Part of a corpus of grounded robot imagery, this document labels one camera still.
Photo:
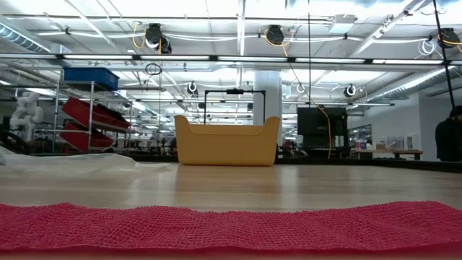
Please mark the red elastic bandage strip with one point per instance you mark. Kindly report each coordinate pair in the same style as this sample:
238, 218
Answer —
231, 231

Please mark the clear plastic zip bag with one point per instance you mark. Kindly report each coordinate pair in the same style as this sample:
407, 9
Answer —
72, 164

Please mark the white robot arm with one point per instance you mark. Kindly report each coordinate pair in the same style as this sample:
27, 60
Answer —
27, 112

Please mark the yellow plastic bin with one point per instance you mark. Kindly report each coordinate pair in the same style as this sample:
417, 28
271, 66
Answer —
227, 148

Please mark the white building column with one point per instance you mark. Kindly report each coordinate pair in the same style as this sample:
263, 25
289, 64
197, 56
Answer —
267, 94

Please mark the long ceiling light bar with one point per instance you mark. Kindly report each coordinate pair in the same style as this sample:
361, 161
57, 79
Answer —
234, 59

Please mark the black cabinet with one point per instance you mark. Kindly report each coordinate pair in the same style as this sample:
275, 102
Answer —
317, 126

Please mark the metal shelf rack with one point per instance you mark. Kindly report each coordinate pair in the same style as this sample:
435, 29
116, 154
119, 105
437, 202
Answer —
91, 119

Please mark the red storage bin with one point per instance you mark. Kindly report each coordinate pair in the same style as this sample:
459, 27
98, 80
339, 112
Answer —
79, 139
90, 113

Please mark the blue storage bin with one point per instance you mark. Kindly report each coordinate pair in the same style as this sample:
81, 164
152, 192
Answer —
90, 77

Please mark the wooden work table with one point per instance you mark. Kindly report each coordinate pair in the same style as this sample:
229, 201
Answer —
386, 151

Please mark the person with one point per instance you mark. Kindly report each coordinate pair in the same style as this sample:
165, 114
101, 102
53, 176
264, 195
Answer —
449, 141

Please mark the thin black slanted pole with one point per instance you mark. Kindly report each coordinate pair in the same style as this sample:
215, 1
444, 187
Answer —
444, 54

